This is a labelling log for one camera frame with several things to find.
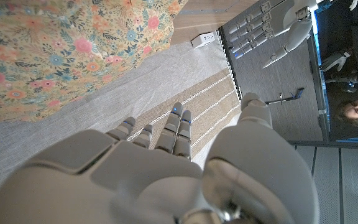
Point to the dark grey door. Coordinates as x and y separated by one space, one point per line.
291 118

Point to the floral patterned cloth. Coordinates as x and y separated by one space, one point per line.
57 56

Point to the white outlet box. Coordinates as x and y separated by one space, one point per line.
203 40

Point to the grey white teleoperation glove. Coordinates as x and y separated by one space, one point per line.
334 60

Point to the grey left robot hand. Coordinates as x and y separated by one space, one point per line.
275 18

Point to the black frame with zigzag trim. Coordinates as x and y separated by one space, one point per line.
230 68

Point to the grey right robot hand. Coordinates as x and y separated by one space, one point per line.
135 174

